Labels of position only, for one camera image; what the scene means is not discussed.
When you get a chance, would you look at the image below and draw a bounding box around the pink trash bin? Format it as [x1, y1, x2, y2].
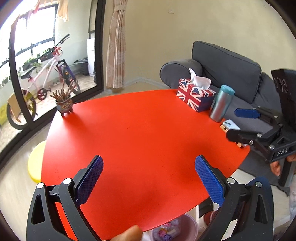
[149, 214, 199, 241]

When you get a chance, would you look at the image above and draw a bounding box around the potted succulent plant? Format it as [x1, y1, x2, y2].
[50, 79, 78, 117]

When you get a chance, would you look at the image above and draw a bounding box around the red table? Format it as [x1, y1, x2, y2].
[41, 90, 250, 240]

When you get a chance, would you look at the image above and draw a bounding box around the person's right hand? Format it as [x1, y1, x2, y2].
[269, 153, 296, 178]

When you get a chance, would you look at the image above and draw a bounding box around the white smartphone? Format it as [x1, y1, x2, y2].
[220, 119, 240, 132]

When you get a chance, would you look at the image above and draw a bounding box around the yellow round stool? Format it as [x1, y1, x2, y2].
[28, 141, 46, 183]

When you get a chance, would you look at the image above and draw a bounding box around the teal metal tumbler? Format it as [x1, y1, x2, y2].
[210, 85, 235, 122]

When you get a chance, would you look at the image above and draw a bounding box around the person's left hand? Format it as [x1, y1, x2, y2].
[110, 225, 143, 241]

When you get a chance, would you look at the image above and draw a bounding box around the white pink bicycle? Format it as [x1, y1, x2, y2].
[18, 34, 81, 119]

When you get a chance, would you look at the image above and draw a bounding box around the wooden phone stand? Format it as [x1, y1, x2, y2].
[222, 130, 247, 148]

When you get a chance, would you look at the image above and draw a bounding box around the beige curtain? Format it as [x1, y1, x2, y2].
[106, 0, 128, 89]

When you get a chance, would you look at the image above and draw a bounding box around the grey sofa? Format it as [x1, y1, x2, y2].
[159, 40, 296, 195]

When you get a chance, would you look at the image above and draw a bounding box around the person's black shoe right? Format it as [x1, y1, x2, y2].
[198, 197, 217, 227]

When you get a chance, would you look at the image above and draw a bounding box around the union jack tissue box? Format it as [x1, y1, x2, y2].
[177, 68, 216, 112]

